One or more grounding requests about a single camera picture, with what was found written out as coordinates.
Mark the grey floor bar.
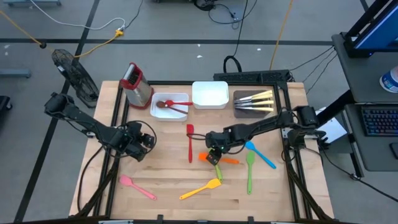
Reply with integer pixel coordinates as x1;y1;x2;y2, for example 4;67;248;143
0;68;32;80

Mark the white flat panel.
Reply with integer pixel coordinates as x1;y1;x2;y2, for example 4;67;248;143
310;107;348;144

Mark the black keyboard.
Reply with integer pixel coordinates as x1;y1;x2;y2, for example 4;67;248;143
360;105;398;138

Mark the steel box grater red trim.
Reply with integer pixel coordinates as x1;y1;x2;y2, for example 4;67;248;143
119;62;155;110

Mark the dark grey keyboard desk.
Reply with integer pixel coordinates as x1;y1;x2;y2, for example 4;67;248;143
315;90;398;179

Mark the black computer monitor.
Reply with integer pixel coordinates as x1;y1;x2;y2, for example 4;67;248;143
343;0;398;59

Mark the red silicone spatula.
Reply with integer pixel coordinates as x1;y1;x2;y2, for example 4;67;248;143
186;124;195;164

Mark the black perforated power strip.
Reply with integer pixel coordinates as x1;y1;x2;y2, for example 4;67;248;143
212;69;292;84

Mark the yellow silicone spatula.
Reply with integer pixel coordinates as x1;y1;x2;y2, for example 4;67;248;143
179;177;222;200

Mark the black floor cable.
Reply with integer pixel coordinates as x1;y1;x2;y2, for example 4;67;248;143
320;146;398;203
192;0;259;26

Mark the green silicone spatula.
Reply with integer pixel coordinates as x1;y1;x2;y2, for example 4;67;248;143
246;151;256;195

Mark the white cable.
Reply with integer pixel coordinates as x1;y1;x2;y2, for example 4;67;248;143
29;0;126;32

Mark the black floor object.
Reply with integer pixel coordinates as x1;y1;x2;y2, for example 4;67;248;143
0;95;14;112

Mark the red silicone spoon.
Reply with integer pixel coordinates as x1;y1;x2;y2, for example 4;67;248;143
164;99;194;108

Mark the pink silicone spatula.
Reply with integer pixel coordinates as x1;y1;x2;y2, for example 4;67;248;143
119;175;157;201

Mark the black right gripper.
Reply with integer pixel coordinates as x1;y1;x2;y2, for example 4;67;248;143
205;130;234;166

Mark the brown spoon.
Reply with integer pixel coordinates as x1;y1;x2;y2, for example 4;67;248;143
155;101;189;115

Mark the orange silicone spoon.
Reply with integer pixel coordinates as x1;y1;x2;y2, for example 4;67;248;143
198;152;241;166

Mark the white wipes canister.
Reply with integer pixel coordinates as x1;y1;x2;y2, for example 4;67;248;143
379;65;398;94

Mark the blue silicone spatula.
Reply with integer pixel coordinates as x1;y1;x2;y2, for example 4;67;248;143
244;141;277;170

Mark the grey cart base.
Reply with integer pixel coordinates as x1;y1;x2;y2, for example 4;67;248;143
1;0;62;7

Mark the lime green silicone spoon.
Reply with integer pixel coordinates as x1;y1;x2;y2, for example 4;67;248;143
213;164;224;183

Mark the black coiled cable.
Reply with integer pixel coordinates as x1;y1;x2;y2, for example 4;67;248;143
222;0;249;74

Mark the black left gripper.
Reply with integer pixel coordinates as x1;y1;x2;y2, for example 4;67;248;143
119;123;156;162

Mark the white plastic bin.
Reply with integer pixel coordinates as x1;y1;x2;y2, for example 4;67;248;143
150;92;191;122
191;81;229;110

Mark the cream handled table knife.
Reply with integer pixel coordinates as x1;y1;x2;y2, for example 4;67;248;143
234;100;275;107
234;90;274;101
235;106;275;113
234;93;274;103

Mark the black floor fan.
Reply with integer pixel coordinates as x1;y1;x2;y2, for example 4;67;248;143
50;48;101;109

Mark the yellow cable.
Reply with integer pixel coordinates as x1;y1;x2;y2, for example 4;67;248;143
0;10;125;59
268;0;295;72

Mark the grey translucent plastic bin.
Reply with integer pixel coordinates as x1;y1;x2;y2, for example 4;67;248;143
233;90;275;119

